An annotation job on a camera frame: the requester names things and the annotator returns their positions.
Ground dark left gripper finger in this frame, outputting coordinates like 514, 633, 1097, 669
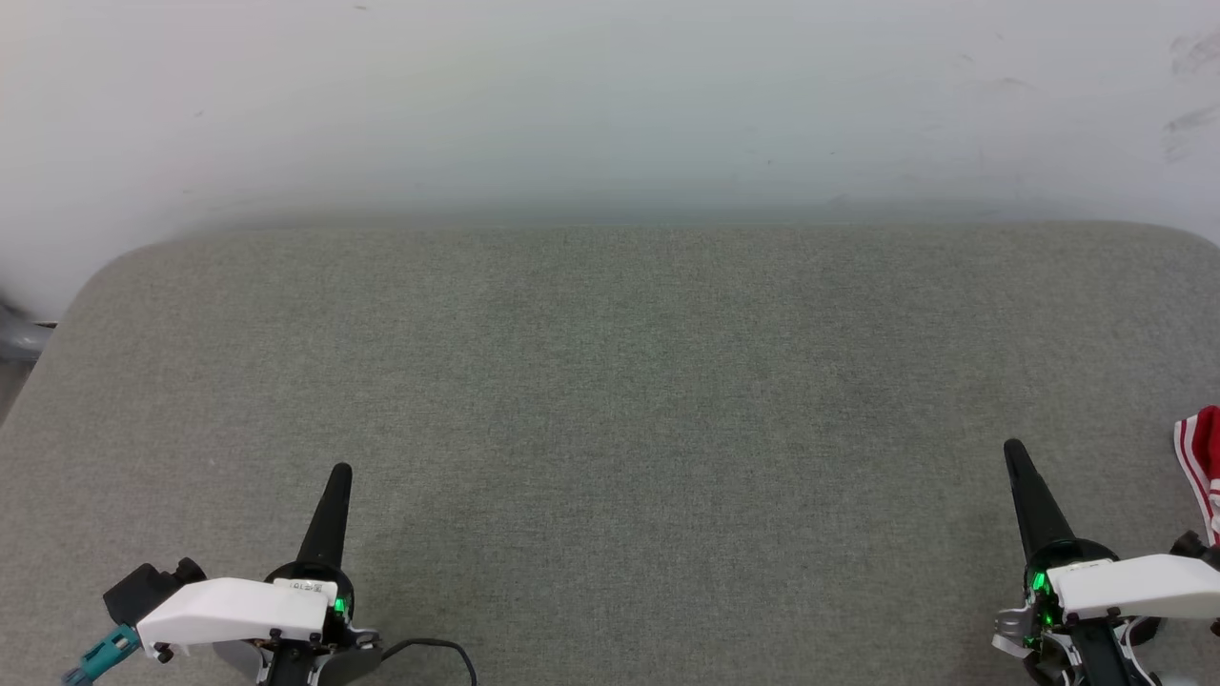
297, 463, 353, 571

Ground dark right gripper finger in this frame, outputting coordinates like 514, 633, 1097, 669
1003, 438, 1076, 563

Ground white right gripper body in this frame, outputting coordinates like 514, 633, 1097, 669
1025, 541, 1220, 635

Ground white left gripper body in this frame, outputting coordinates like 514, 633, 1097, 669
136, 560, 380, 658

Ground red and white jersey shirt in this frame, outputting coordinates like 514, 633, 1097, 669
1173, 406, 1220, 546

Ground teal cable connector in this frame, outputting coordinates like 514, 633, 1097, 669
62, 624, 142, 686

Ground thin black cable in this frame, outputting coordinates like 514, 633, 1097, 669
376, 638, 478, 686

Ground grey metal frame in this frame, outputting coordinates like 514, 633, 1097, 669
0, 300, 56, 361

